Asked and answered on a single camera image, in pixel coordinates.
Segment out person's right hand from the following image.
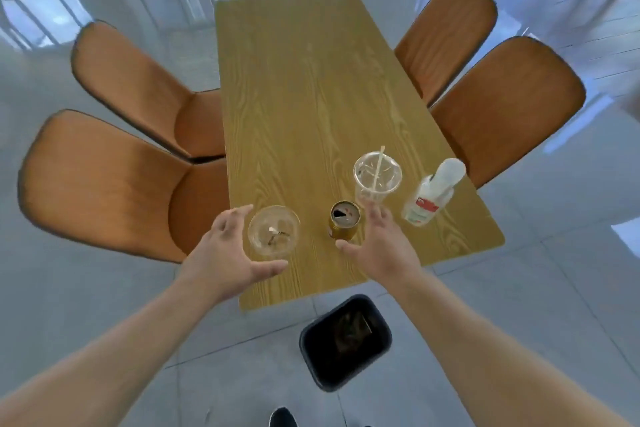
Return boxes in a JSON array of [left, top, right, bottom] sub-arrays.
[[335, 201, 424, 293]]

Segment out person's left hand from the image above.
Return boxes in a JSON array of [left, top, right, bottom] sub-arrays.
[[179, 205, 289, 304]]

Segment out person's right forearm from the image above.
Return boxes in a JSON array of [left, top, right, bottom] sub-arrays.
[[390, 271, 632, 427]]

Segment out person's left forearm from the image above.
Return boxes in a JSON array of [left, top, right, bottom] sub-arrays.
[[0, 272, 222, 427]]

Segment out gold drink can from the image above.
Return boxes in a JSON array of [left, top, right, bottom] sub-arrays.
[[328, 200, 362, 241]]

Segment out clear glass ashtray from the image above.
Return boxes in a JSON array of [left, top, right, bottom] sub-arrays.
[[247, 205, 301, 259]]

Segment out clear plastic cup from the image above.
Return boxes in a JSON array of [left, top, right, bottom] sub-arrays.
[[353, 151, 404, 206]]

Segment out pale drinking straw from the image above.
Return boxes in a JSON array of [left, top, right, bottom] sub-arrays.
[[371, 145, 386, 192]]

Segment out black trash bin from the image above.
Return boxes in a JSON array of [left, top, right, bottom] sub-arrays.
[[298, 294, 393, 393]]

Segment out white bottle with red label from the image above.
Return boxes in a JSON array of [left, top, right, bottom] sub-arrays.
[[401, 158, 467, 227]]

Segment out person's black shoe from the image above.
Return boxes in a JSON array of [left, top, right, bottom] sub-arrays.
[[268, 407, 299, 427]]

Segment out brown leather chair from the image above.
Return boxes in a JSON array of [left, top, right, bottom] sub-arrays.
[[429, 36, 587, 189], [70, 20, 227, 161], [394, 0, 499, 108], [18, 109, 232, 264]]

